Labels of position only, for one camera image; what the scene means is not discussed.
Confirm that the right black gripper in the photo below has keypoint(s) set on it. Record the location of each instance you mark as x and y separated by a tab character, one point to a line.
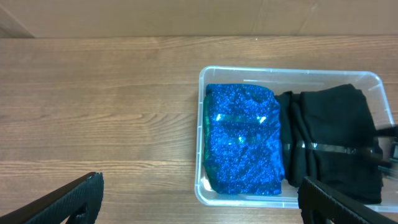
387	165

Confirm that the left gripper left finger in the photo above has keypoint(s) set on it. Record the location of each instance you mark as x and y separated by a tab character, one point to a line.
77	202

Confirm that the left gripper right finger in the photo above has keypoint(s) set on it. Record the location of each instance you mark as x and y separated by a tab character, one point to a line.
320	203

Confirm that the large black garment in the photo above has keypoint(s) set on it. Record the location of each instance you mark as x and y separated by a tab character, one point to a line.
327	135

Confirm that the blue sequin fabric bundle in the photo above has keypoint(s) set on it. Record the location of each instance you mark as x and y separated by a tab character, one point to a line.
243	151

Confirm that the clear plastic storage bin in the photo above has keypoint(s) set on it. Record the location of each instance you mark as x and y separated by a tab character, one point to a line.
280	81

